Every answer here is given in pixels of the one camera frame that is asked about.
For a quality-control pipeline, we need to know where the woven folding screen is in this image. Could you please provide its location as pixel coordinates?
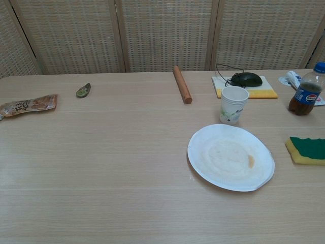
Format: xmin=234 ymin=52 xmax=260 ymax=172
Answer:
xmin=0 ymin=0 xmax=325 ymax=79

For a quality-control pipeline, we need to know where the black computer mouse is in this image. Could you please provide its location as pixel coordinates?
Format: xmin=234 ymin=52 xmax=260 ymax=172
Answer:
xmin=231 ymin=72 xmax=263 ymax=88

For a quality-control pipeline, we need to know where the wooden rolling pin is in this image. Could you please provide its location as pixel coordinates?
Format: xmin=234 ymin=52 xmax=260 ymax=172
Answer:
xmin=173 ymin=65 xmax=193 ymax=105

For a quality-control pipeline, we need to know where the white yellow mouse pad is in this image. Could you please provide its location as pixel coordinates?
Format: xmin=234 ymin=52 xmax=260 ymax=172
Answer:
xmin=211 ymin=75 xmax=279 ymax=99

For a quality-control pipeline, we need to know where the white paper plate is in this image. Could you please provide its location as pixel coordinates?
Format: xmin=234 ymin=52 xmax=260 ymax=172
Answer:
xmin=187 ymin=124 xmax=276 ymax=192

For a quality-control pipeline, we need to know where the cola bottle blue cap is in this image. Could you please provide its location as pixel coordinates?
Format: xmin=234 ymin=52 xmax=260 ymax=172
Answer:
xmin=288 ymin=62 xmax=325 ymax=116

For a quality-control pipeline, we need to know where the yellow green sponge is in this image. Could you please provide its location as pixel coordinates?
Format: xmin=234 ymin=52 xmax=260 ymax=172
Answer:
xmin=284 ymin=136 xmax=325 ymax=167

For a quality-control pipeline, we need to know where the orange snack packet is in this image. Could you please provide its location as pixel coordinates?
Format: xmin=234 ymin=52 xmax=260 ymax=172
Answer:
xmin=0 ymin=94 xmax=58 ymax=121

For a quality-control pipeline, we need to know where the white paper cup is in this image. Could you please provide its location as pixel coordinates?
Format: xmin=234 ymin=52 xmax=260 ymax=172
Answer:
xmin=219 ymin=85 xmax=249 ymax=126

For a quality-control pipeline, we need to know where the black mouse cable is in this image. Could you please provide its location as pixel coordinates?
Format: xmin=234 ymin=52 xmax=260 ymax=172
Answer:
xmin=215 ymin=63 xmax=246 ymax=87

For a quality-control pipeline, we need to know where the white crumpled wrapper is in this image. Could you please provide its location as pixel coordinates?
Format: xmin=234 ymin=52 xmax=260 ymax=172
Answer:
xmin=278 ymin=70 xmax=325 ymax=106

